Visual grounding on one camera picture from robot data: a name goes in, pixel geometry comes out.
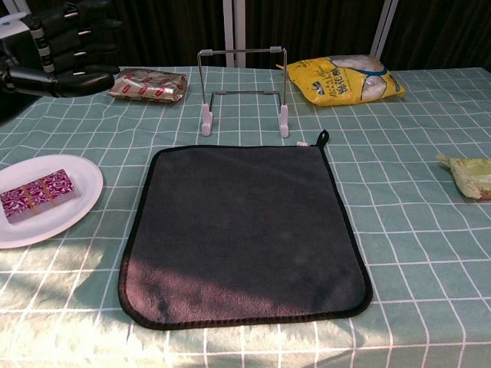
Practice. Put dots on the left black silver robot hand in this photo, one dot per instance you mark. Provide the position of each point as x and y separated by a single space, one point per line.
65 80

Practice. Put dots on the dark cloth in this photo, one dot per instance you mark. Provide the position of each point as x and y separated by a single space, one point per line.
245 237

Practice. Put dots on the gold red snack packet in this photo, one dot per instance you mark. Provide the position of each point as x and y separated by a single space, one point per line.
149 86

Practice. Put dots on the white round plate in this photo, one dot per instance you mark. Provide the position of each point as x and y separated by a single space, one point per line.
76 172

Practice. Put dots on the pink patterned box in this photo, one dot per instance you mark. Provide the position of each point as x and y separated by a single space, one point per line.
38 195

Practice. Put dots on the dark pleated curtain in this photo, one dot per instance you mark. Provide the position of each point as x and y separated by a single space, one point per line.
314 27

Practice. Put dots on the yellow bag of white balls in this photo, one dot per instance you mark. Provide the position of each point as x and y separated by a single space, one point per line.
337 84

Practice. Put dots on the green checked tablecloth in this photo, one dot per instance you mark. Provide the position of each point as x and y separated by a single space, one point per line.
414 237

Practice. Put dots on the light green snack packet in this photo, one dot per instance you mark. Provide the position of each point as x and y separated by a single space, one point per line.
472 176

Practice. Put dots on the white frame post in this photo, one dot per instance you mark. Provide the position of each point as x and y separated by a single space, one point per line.
381 30
234 34

